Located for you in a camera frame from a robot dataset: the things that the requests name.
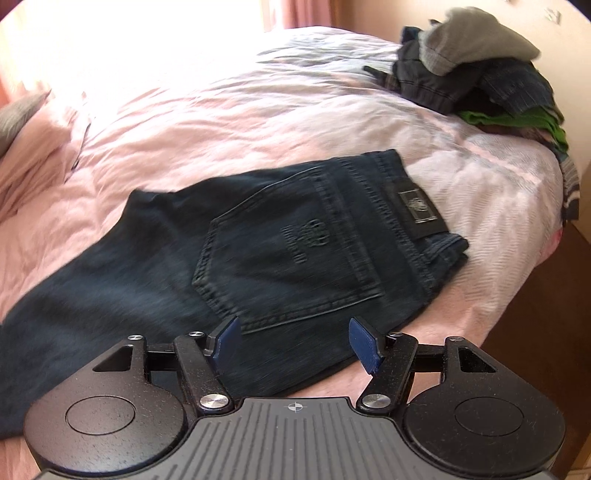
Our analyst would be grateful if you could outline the dark grey jeans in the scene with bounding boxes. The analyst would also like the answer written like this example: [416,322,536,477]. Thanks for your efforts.
[364,25,500,116]

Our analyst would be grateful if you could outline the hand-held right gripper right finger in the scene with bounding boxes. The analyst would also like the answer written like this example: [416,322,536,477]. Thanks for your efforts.
[348,317,498,412]

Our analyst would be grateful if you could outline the pink and grey bed blanket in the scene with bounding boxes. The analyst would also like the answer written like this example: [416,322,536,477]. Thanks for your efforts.
[0,25,568,480]

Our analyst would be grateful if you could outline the grey pillow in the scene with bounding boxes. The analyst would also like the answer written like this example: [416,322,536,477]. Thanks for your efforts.
[0,89,52,156]

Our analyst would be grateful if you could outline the faded blue denim garment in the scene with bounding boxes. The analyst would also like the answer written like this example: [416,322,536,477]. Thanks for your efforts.
[481,59,556,117]

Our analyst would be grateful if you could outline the pink curtain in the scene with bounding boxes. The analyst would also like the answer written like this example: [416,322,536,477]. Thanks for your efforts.
[263,0,346,33]

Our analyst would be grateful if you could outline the dark blue jeans pants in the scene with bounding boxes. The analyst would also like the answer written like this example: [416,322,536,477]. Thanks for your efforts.
[0,148,471,440]

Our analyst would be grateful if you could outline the grey garment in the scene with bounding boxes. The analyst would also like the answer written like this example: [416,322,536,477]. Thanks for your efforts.
[421,6,542,77]

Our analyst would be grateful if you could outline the striped knitted cloth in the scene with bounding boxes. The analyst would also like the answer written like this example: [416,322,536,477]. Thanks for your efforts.
[555,151,583,223]

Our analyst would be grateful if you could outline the cream cabinet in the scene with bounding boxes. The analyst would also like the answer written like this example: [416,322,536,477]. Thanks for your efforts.
[570,152,591,232]

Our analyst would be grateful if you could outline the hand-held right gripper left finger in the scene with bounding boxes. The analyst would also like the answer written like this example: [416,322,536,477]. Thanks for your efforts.
[92,316,242,415]

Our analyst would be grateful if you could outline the green garment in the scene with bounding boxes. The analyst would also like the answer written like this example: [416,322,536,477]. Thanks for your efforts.
[457,107,570,154]

